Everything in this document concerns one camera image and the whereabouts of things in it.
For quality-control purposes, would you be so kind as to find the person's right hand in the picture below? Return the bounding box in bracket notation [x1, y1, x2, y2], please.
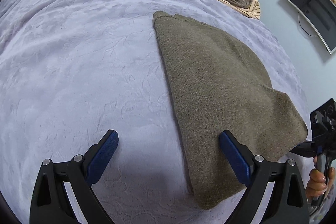
[305, 167, 335, 201]

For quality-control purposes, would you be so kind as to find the wall mounted television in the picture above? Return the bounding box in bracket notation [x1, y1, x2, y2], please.
[287, 0, 335, 54]

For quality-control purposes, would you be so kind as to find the lavender plush bed blanket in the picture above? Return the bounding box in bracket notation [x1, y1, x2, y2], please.
[1, 0, 309, 223]

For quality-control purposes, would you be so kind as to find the olive brown knit sweater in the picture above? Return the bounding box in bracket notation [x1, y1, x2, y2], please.
[153, 11, 307, 210]

